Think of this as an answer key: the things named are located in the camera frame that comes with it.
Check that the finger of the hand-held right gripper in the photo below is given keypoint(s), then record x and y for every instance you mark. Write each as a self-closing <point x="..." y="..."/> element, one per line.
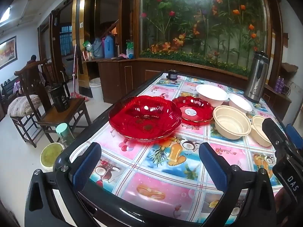
<point x="272" y="132"/>
<point x="293" y="134"/>

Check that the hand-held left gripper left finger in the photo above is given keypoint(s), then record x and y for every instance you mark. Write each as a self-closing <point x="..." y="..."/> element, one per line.
<point x="86" y="167"/>

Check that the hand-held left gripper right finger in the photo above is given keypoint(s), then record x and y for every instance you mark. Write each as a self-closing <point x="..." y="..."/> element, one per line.
<point x="213" y="167"/>

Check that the small beige plastic bowl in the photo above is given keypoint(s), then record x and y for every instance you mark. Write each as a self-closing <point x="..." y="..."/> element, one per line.
<point x="259" y="130"/>

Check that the large beige plastic bowl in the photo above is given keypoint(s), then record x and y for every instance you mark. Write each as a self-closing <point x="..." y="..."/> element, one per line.
<point x="230" y="123"/>

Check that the small white foam bowl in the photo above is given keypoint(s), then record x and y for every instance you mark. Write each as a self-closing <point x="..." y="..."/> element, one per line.
<point x="239" y="102"/>

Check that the small red glass plate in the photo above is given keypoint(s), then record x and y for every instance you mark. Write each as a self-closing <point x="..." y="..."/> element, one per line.
<point x="201" y="106"/>

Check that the large white foam bowl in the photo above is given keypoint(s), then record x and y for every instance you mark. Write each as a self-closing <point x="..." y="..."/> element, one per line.
<point x="210" y="93"/>

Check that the large red glass plate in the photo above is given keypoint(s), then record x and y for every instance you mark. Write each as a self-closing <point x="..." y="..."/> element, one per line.
<point x="142" y="113"/>

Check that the green plastic basin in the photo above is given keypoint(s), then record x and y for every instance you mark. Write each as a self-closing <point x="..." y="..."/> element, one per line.
<point x="51" y="156"/>

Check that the bottle with green lid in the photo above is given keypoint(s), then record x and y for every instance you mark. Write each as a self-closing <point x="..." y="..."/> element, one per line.
<point x="64" y="130"/>

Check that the purple bottle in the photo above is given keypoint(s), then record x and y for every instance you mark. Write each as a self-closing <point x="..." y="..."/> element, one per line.
<point x="277" y="84"/>
<point x="282" y="85"/>

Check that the colourful printed tablecloth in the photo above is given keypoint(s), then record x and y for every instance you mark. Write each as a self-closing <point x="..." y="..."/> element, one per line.
<point x="165" y="182"/>

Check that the stainless steel thermos kettle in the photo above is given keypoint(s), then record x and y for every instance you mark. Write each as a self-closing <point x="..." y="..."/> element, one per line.
<point x="256" y="80"/>

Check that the dark wooden chair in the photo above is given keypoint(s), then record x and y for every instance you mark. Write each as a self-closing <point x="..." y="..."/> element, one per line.
<point x="16" y="123"/>
<point x="64" y="115"/>

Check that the black framed table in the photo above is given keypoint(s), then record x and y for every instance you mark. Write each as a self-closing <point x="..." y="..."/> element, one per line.
<point x="132" y="214"/>

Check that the white plastic bucket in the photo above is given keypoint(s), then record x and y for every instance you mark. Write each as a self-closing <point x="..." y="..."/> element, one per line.
<point x="96" y="89"/>

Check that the striped seat cushion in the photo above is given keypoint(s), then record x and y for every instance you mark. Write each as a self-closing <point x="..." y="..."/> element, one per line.
<point x="23" y="105"/>

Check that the mop with metal pole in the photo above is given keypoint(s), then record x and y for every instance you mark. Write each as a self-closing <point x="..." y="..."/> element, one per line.
<point x="75" y="71"/>

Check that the low wooden cabinet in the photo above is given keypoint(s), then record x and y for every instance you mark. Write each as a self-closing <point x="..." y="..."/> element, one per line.
<point x="132" y="75"/>

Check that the pink cloth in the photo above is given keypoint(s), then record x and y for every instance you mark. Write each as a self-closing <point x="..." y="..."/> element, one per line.
<point x="121" y="56"/>

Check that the grey-blue water jug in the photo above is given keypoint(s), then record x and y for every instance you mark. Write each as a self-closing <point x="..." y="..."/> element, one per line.
<point x="97" y="49"/>

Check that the green plastic bag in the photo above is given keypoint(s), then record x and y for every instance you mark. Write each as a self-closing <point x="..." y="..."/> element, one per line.
<point x="87" y="46"/>

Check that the blue thermos flask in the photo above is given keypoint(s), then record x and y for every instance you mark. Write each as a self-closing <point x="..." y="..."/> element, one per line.
<point x="109" y="47"/>

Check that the green and white bag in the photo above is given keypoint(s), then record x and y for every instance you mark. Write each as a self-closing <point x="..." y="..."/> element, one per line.
<point x="130" y="49"/>

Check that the floral glass partition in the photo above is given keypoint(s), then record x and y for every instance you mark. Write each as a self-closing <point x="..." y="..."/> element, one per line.
<point x="189" y="28"/>

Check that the tall gold framed cabinet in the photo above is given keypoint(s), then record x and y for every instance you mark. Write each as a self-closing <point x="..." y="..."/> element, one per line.
<point x="82" y="28"/>

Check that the framed wall picture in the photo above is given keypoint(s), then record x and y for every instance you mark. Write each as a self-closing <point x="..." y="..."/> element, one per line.
<point x="8" y="52"/>

